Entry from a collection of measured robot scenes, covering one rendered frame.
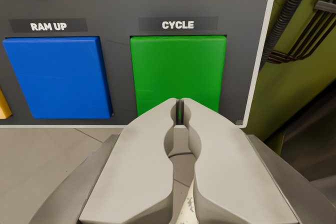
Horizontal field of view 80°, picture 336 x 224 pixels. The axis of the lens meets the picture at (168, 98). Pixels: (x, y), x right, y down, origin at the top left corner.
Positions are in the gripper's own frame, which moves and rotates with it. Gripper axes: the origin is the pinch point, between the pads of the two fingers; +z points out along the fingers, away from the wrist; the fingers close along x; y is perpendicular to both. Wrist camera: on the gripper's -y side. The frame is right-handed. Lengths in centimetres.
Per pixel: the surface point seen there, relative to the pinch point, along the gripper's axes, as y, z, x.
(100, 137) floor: 73, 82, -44
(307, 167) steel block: 32, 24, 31
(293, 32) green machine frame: 2.4, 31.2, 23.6
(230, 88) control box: 1.8, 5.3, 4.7
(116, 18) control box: -4.2, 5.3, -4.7
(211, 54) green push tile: -1.6, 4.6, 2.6
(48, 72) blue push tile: -0.2, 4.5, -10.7
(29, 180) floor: 85, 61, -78
